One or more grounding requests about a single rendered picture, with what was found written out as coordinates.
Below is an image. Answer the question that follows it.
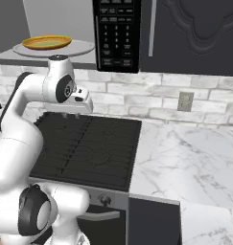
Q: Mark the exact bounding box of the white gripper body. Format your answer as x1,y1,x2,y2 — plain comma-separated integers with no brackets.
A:
43,99,94,115

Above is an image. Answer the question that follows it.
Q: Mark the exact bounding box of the dark grey base cupboard door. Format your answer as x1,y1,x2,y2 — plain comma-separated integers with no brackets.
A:
128,196,182,245

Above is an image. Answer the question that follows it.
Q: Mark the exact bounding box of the grey cupboard door handle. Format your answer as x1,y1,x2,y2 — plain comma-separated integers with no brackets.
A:
148,0,157,58

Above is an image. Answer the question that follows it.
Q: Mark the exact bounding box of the yellow plate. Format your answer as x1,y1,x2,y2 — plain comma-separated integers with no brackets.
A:
21,34,73,52

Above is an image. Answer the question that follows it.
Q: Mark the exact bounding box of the grey glass microwave turntable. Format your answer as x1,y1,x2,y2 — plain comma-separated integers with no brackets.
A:
12,39,96,58

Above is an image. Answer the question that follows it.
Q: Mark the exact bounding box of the grey oven door handle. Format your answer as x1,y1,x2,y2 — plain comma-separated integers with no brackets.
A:
77,210,122,222

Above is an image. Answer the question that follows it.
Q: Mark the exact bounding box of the steel oven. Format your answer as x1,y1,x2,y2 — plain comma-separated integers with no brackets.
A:
28,177,130,245

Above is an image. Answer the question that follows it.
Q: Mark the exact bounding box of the grey wall socket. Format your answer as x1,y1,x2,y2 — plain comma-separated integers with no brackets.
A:
177,91,196,113

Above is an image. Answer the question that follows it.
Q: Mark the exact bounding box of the black microwave oven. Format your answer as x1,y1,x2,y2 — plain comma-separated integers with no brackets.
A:
0,0,142,75

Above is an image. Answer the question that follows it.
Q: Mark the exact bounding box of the grey oven knob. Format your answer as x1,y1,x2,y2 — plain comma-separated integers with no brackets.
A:
99,194,112,206

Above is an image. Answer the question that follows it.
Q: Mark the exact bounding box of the black hob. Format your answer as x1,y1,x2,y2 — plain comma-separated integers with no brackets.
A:
29,111,143,192

